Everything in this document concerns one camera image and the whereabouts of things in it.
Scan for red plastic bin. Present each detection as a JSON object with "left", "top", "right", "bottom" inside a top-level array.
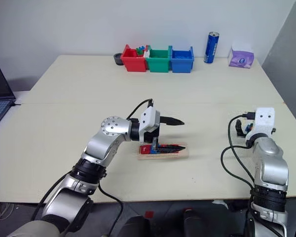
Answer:
[{"left": 120, "top": 44, "right": 148, "bottom": 73}]

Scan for blue plastic bin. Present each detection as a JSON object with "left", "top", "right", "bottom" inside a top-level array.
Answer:
[{"left": 168, "top": 45, "right": 195, "bottom": 74}]

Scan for blue drink can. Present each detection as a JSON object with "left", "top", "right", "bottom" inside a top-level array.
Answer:
[{"left": 203, "top": 31, "right": 220, "bottom": 64}]

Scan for purple tissue box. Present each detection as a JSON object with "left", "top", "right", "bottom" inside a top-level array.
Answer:
[{"left": 228, "top": 41, "right": 255, "bottom": 69}]

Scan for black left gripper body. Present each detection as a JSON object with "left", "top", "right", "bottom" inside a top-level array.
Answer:
[{"left": 144, "top": 125, "right": 161, "bottom": 144}]

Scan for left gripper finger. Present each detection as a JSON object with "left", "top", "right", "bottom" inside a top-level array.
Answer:
[
  {"left": 152, "top": 138, "right": 186, "bottom": 153},
  {"left": 160, "top": 116, "right": 185, "bottom": 126}
]

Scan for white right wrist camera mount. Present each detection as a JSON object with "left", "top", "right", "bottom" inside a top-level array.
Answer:
[{"left": 246, "top": 106, "right": 276, "bottom": 141}]

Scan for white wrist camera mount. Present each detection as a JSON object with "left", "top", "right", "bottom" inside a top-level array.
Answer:
[
  {"left": 246, "top": 106, "right": 276, "bottom": 141},
  {"left": 139, "top": 106, "right": 161, "bottom": 144}
]

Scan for green plastic bin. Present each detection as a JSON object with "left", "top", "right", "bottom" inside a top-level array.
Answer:
[{"left": 145, "top": 45, "right": 171, "bottom": 74}]

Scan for black round holder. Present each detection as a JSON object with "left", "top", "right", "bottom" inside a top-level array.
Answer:
[{"left": 113, "top": 52, "right": 124, "bottom": 66}]

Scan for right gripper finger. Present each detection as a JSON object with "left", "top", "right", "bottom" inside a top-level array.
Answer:
[{"left": 235, "top": 118, "right": 247, "bottom": 138}]

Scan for wooden tray with red block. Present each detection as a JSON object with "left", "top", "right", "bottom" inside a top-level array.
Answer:
[{"left": 135, "top": 142, "right": 189, "bottom": 160}]

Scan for tangled floor cables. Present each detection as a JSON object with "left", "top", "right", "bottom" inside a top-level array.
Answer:
[{"left": 0, "top": 201, "right": 14, "bottom": 222}]

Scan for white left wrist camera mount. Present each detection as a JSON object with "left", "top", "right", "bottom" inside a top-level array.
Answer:
[{"left": 139, "top": 106, "right": 161, "bottom": 144}]

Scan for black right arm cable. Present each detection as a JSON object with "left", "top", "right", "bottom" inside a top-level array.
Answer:
[{"left": 221, "top": 111, "right": 257, "bottom": 198}]

